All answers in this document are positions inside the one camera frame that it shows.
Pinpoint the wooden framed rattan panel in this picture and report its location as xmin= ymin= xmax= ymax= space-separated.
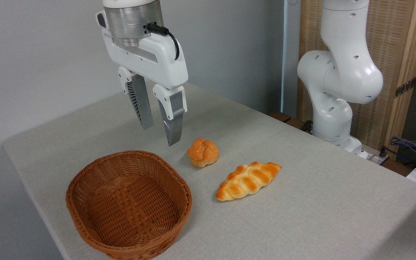
xmin=296 ymin=0 xmax=416 ymax=161

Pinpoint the brown wooden base board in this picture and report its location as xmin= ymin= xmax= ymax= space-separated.
xmin=269 ymin=111 xmax=315 ymax=135

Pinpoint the round knotted bread roll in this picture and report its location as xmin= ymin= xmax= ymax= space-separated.
xmin=187 ymin=138 xmax=220 ymax=168

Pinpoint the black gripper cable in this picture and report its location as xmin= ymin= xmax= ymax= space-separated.
xmin=146 ymin=22 xmax=181 ymax=61

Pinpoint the metal hinge on panel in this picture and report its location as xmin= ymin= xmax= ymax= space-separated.
xmin=395 ymin=77 xmax=416 ymax=98

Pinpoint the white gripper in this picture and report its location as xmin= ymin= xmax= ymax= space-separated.
xmin=101 ymin=29 xmax=189 ymax=147

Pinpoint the white power strip with plug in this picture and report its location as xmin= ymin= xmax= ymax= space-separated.
xmin=368 ymin=146 xmax=390 ymax=166

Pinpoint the blue cable bundle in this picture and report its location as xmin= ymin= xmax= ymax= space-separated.
xmin=390 ymin=136 xmax=416 ymax=167

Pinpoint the pale blue vertical strip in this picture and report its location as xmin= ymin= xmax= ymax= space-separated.
xmin=282 ymin=0 xmax=290 ymax=114

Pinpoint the long braided bread loaf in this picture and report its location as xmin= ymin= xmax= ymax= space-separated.
xmin=215 ymin=161 xmax=282 ymax=202

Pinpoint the brown wicker basket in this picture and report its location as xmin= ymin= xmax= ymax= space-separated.
xmin=65 ymin=150 xmax=193 ymax=260

